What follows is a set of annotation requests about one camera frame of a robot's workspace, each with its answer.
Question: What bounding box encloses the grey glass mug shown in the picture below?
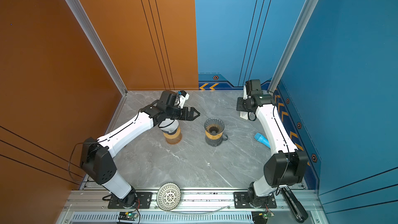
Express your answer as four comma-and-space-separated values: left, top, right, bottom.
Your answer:
205, 134, 229, 147

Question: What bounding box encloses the left circuit board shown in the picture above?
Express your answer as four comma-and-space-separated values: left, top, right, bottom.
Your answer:
118, 212, 140, 224

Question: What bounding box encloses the orange glass carafe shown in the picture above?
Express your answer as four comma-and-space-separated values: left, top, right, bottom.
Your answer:
164, 133, 182, 145

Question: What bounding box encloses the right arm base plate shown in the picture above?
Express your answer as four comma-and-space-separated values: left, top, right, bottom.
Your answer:
233, 191, 277, 209

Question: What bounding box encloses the white patterned bowl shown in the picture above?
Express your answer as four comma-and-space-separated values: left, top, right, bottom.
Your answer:
157, 183, 181, 211

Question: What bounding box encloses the white paper coffee filter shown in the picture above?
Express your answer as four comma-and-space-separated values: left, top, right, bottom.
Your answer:
159, 119, 179, 133

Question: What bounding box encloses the black stapler-like tool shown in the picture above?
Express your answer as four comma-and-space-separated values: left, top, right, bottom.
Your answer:
280, 187, 308, 224

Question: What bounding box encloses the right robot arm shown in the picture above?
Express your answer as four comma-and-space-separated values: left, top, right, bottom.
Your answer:
236, 79, 308, 207

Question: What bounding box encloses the circuit board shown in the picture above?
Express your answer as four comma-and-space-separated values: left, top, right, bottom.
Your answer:
118, 212, 140, 224
251, 212, 275, 224

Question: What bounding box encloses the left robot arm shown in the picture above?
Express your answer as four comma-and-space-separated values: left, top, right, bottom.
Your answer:
80, 90, 200, 206

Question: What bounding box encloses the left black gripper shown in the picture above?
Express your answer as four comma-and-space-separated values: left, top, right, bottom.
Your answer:
166, 106, 201, 121

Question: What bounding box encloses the right circuit board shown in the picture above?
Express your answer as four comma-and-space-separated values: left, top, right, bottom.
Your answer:
251, 212, 275, 224

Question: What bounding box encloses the blue cylinder tool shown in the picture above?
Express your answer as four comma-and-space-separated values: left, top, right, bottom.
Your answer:
255, 133, 271, 148

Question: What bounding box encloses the grey glass dripper cone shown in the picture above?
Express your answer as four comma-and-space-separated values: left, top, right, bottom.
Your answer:
204, 118, 225, 136

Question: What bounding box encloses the coffee filter box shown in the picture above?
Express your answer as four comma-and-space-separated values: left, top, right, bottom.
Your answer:
239, 112, 249, 120

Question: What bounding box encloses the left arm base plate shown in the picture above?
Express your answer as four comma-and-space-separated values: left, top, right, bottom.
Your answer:
108, 192, 152, 210

